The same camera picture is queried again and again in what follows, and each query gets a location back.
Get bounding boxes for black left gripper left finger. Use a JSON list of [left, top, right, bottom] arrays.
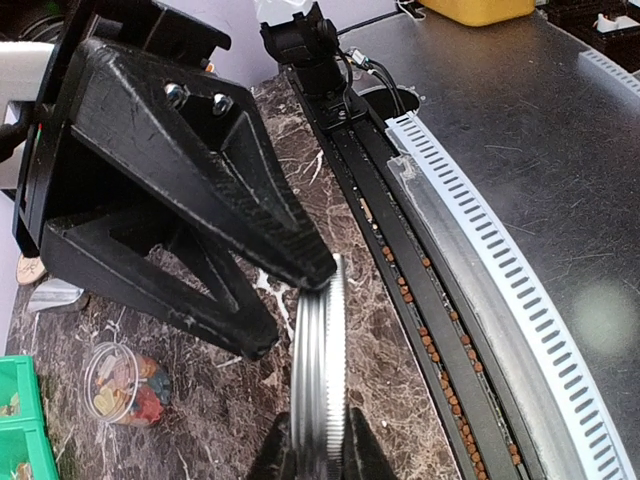
[[245, 412, 296, 480]]

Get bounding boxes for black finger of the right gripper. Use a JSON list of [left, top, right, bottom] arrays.
[[40, 209, 279, 360]]

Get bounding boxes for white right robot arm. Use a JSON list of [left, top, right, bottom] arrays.
[[1, 1, 394, 479]]

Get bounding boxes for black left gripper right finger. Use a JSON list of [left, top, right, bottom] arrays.
[[342, 407, 397, 480]]

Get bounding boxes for green bin with lollipops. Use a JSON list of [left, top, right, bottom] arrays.
[[1, 355, 44, 425]]

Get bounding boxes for clear plastic cup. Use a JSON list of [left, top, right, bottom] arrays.
[[81, 342, 171, 427]]

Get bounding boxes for grey slotted cable duct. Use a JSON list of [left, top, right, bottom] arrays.
[[386, 113, 636, 479]]

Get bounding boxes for metal scoop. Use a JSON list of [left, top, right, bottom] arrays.
[[27, 278, 88, 313]]

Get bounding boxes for green bin with star candies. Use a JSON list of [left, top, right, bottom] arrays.
[[1, 421, 59, 480]]

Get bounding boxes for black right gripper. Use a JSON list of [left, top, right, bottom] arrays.
[[10, 1, 336, 290]]

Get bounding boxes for yellow container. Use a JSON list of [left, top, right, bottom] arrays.
[[419, 0, 536, 27]]

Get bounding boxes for clear round plastic lid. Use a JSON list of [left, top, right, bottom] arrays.
[[290, 254, 347, 479]]

